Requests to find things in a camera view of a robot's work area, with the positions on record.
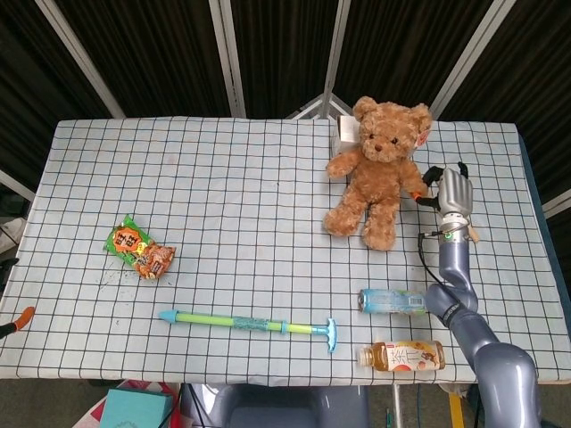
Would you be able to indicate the wooden stick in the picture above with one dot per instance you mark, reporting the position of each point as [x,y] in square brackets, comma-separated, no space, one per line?
[474,234]

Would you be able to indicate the tea bottle with white cap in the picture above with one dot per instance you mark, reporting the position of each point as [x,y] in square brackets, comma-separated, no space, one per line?
[401,356]

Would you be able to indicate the white cardboard box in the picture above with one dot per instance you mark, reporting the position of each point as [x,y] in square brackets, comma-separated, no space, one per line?
[347,129]

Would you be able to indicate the green blue toy water pump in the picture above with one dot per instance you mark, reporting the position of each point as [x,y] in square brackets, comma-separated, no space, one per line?
[214,320]

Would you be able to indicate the brown teddy bear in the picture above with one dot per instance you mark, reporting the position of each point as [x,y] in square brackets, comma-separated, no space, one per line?
[379,183]

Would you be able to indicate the grey plastic chair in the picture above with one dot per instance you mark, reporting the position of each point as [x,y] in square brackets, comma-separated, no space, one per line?
[290,408]

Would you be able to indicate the white metal frame post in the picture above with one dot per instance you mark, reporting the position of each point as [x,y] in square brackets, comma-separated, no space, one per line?
[466,58]
[80,58]
[229,58]
[332,53]

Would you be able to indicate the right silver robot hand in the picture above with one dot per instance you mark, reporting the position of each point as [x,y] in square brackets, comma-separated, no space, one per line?
[455,194]

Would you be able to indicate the checkered light blue tablecloth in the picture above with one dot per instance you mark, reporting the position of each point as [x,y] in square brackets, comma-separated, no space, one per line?
[245,200]

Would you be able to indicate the light blue drink can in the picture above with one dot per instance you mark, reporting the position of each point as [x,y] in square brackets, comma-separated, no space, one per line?
[388,302]

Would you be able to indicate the teal box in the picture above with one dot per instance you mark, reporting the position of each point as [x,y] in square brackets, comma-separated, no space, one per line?
[134,408]

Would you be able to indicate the green orange snack packet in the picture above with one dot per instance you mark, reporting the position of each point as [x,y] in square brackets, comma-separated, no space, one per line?
[140,249]

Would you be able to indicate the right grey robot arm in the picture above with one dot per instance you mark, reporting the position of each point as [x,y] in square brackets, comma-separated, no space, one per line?
[490,352]

